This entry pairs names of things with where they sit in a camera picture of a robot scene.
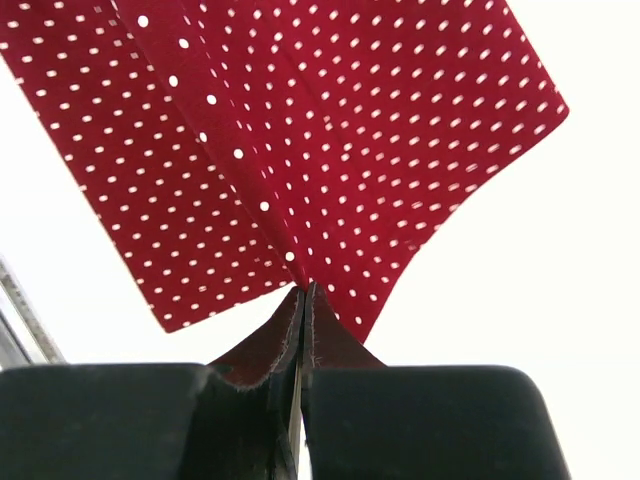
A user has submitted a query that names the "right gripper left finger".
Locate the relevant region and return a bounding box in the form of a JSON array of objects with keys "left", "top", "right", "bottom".
[{"left": 0, "top": 286, "right": 306, "bottom": 480}]

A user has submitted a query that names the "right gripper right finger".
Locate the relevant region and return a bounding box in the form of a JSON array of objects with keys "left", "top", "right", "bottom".
[{"left": 301, "top": 280, "right": 572, "bottom": 480}]

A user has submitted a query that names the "red polka dot skirt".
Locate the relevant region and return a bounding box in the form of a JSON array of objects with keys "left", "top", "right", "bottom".
[{"left": 0, "top": 0, "right": 571, "bottom": 347}]

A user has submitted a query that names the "aluminium rail frame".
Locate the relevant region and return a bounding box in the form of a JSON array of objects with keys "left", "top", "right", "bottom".
[{"left": 1, "top": 259, "right": 66, "bottom": 370}]

